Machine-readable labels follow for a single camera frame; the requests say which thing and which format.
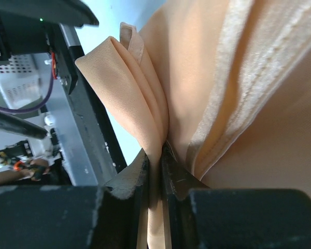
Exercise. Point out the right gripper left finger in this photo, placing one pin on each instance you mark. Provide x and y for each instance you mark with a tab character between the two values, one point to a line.
47	216

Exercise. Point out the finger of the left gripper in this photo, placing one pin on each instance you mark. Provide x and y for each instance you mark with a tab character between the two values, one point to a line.
15	125

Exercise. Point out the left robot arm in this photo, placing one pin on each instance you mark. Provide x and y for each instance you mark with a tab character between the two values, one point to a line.
35	27

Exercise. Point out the orange cloth napkin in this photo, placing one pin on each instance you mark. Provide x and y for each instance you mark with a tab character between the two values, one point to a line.
227	84

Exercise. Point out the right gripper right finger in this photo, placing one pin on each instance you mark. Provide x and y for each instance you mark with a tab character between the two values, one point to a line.
196	216

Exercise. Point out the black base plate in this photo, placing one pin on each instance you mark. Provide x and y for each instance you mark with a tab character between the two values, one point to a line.
88	142

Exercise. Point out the white perforated box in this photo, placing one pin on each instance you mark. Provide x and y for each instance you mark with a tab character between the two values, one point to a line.
20	81

